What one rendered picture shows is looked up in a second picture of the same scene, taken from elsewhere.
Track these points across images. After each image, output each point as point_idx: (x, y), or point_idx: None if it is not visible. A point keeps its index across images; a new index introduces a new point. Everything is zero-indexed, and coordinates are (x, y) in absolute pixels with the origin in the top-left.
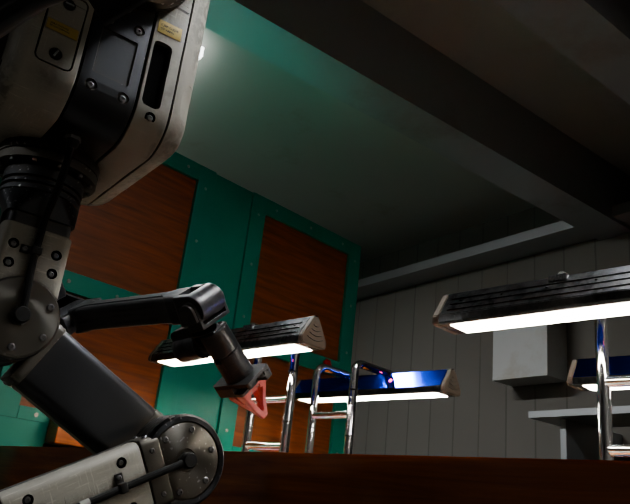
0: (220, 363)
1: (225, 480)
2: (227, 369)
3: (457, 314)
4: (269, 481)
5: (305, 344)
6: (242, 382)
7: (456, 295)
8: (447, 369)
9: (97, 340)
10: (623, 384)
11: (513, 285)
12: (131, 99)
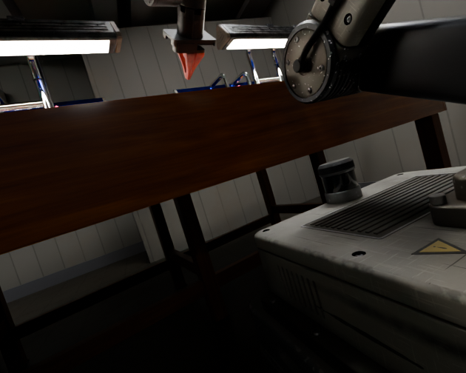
0: (197, 14)
1: (259, 104)
2: (201, 22)
3: (240, 33)
4: (294, 98)
5: (118, 42)
6: (207, 38)
7: (226, 25)
8: (100, 98)
9: None
10: (264, 81)
11: (252, 25)
12: None
